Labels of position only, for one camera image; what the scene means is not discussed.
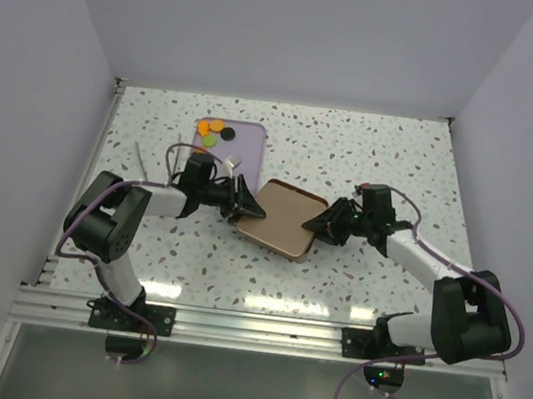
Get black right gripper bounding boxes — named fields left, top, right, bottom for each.
left=301, top=193, right=374, bottom=251

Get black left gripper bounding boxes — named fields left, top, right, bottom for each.
left=194, top=168, right=269, bottom=225

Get gold cookie tin lid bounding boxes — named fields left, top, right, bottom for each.
left=236, top=178, right=328, bottom=241

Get metal tongs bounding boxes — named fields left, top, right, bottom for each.
left=135, top=133, right=183, bottom=184

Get gold cookie tin base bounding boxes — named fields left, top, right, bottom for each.
left=238, top=228, right=313, bottom=263

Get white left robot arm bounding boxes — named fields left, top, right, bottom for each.
left=56, top=150, right=267, bottom=331

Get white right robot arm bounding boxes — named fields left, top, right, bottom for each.
left=302, top=183, right=512, bottom=365

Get lilac plastic tray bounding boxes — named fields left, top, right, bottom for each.
left=192, top=118, right=267, bottom=192

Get black round cookie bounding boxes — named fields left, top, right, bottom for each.
left=220, top=126, right=235, bottom=142

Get green round cookie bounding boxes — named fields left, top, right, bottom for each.
left=201, top=133, right=217, bottom=148

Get orange star cookie top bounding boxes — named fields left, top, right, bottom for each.
left=196, top=120, right=211, bottom=138

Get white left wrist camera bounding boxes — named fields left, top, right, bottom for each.
left=221, top=155, right=242, bottom=178

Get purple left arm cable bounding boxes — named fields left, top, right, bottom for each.
left=43, top=130, right=228, bottom=371

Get aluminium mounting rail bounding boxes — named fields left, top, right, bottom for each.
left=11, top=283, right=506, bottom=379

